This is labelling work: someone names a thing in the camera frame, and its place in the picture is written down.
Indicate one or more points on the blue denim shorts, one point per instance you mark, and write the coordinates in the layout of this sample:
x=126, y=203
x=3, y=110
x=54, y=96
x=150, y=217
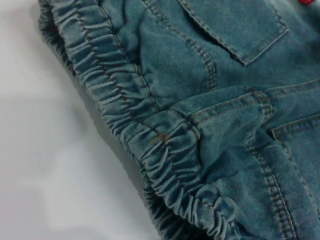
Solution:
x=200, y=112

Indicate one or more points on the white tablecloth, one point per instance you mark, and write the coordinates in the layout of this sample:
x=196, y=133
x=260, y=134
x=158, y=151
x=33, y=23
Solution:
x=37, y=125

